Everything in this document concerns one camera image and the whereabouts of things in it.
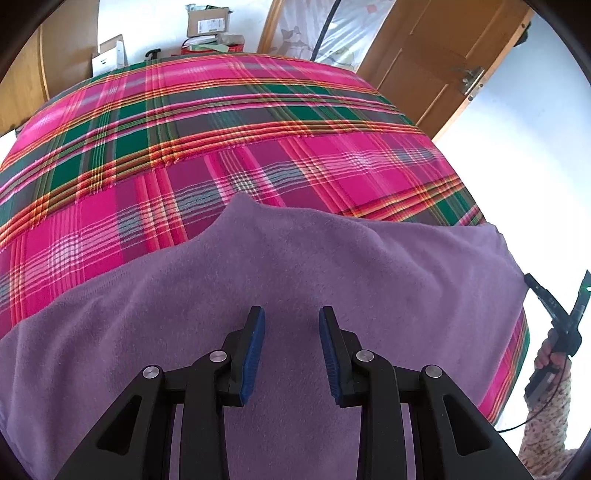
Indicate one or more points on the wooden door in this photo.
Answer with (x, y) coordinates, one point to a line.
(429, 60)

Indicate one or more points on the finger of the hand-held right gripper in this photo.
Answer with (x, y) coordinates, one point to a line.
(540, 295)

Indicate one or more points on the purple fleece pants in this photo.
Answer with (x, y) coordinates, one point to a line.
(300, 277)

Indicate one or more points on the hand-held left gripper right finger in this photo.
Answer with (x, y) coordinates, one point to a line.
(332, 355)

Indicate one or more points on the black curtain strip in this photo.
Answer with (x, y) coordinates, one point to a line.
(323, 27)

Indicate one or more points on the person's right hand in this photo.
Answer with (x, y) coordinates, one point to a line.
(549, 350)

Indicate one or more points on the person's right forearm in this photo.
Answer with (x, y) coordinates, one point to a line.
(547, 429)

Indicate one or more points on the pink plaid bed sheet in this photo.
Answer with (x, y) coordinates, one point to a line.
(231, 138)

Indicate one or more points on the printed plastic door curtain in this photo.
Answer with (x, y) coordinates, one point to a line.
(355, 27)

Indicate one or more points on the brown cardboard box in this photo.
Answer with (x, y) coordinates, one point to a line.
(207, 21)

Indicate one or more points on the metal door lock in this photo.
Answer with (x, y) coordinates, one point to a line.
(471, 81)

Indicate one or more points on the wooden wardrobe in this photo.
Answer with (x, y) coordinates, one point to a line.
(60, 69)

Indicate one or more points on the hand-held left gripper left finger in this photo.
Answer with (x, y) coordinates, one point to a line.
(254, 350)

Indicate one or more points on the white cardboard box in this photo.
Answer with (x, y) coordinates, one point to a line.
(108, 57)

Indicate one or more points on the small black tool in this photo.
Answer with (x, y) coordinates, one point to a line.
(152, 54)

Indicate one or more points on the wooden door frame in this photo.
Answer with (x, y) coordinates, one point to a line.
(270, 27)

